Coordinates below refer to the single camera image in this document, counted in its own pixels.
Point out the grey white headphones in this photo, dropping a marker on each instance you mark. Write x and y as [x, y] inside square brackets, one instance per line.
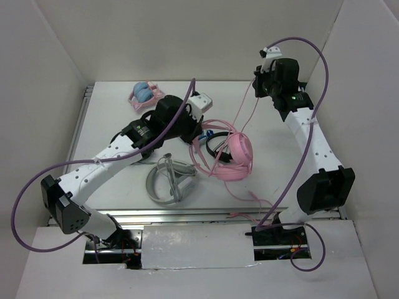
[180, 176]

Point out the large pink headphones with cable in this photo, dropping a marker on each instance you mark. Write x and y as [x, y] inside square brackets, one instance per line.
[233, 159]

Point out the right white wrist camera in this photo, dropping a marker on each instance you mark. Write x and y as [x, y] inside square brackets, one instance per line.
[268, 55]

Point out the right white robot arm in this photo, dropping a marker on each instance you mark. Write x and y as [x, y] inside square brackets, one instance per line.
[329, 182]

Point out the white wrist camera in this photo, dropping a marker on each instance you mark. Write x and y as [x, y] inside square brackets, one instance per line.
[199, 105]
[268, 55]

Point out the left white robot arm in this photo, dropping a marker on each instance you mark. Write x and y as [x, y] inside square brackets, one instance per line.
[65, 197]

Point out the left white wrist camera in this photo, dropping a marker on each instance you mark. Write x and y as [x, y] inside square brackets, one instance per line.
[199, 105]

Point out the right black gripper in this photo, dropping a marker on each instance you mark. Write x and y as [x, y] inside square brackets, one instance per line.
[259, 92]

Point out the pink blue cat-ear headphones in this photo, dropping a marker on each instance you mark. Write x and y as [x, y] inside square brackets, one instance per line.
[145, 94]

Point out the white tape sheet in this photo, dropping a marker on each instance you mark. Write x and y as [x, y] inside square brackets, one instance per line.
[174, 247]

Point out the black gaming headset with mic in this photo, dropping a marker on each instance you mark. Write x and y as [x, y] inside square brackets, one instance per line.
[130, 143]

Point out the aluminium rail frame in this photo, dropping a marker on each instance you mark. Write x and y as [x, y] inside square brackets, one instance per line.
[276, 174]

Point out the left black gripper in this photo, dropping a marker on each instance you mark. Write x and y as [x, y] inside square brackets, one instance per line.
[194, 131]

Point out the teal white headphones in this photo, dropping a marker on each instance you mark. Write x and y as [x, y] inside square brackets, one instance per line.
[205, 134]

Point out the black on-ear headphones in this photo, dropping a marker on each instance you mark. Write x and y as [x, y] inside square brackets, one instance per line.
[224, 157]

